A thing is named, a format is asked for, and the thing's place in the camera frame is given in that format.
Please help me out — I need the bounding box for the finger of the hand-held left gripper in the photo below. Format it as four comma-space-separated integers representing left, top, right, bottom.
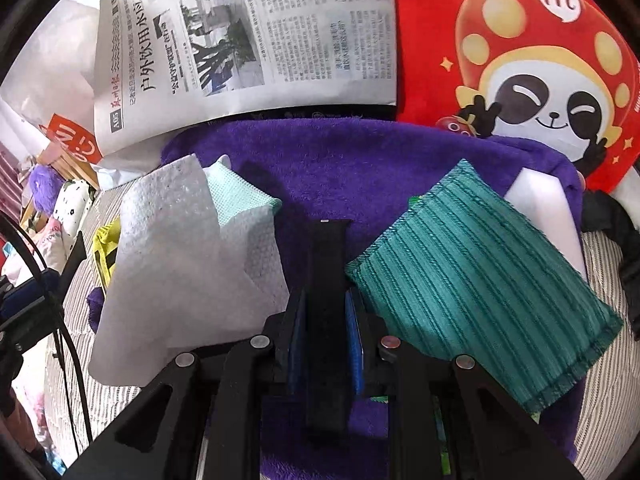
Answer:
0, 267, 56, 311
0, 305, 58, 348

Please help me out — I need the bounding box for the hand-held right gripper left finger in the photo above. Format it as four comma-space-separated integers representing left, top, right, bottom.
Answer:
62, 287, 308, 480

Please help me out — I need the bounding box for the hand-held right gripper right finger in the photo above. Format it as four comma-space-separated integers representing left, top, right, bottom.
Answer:
345, 287, 586, 480

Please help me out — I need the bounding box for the black watch strap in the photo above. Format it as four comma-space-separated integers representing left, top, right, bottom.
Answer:
304, 219, 353, 443
60, 232, 88, 286

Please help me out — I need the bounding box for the pink patterned cloth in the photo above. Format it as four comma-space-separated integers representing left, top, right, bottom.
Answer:
12, 347, 53, 416

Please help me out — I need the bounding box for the white plush toy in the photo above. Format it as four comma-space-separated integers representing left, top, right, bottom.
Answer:
37, 180, 96, 271

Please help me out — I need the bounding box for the purple plush toy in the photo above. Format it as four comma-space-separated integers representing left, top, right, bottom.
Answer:
27, 162, 63, 211

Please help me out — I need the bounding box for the wooden headboard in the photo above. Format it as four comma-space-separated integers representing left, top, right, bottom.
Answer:
20, 150, 101, 226

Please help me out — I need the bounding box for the teal ribbed cloth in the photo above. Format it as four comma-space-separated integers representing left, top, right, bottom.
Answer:
345, 159, 624, 413

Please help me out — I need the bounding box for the white paper towel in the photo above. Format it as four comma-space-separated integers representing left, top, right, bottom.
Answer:
89, 154, 291, 386

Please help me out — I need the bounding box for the light green cloth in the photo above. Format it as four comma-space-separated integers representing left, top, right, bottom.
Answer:
202, 155, 283, 228

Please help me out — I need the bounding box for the purple plush towel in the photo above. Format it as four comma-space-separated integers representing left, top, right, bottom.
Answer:
86, 115, 586, 480

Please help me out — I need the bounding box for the white plastic shopping bag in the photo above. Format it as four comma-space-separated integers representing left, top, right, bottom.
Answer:
0, 0, 131, 191

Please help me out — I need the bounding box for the white sponge block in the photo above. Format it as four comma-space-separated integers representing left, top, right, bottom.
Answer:
502, 167, 588, 286

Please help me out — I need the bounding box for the striped mattress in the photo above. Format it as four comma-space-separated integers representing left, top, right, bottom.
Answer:
42, 180, 640, 480

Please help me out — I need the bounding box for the grey waist bag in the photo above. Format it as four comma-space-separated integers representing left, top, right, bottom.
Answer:
580, 162, 640, 341

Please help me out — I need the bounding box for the red paper bag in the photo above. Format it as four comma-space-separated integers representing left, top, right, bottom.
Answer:
390, 0, 640, 193

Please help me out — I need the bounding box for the folded newspaper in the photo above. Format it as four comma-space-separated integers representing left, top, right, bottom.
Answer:
94, 0, 398, 157

